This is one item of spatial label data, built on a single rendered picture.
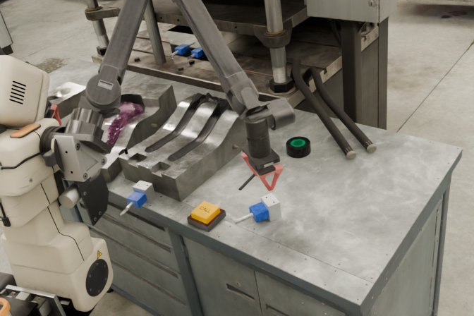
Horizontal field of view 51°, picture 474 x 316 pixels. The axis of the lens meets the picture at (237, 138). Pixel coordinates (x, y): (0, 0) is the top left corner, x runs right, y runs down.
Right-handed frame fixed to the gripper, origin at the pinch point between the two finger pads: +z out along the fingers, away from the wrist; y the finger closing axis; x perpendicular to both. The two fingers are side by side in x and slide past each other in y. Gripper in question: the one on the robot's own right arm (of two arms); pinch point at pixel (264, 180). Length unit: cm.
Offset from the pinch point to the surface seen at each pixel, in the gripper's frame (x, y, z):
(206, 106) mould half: -1.0, 48.6, -1.0
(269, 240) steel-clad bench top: 4.2, -8.7, 12.8
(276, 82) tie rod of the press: -37, 69, 9
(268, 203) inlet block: 0.1, -0.9, 7.3
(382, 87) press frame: -117, 105, 51
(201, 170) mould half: 10.6, 25.7, 7.6
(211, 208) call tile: 13.9, 7.9, 9.0
